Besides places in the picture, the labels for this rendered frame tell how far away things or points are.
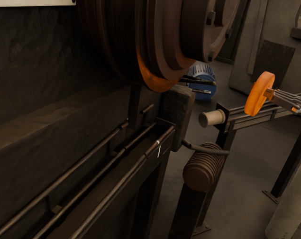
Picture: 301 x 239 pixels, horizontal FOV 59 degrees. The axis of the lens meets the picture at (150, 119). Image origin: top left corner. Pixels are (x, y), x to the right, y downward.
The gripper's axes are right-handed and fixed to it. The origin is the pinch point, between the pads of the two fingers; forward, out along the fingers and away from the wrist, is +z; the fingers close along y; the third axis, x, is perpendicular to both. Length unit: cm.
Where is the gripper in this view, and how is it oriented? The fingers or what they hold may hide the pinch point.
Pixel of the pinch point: (261, 89)
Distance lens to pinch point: 99.3
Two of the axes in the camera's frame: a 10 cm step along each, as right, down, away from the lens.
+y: 6.0, -3.0, 7.4
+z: -7.8, -4.4, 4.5
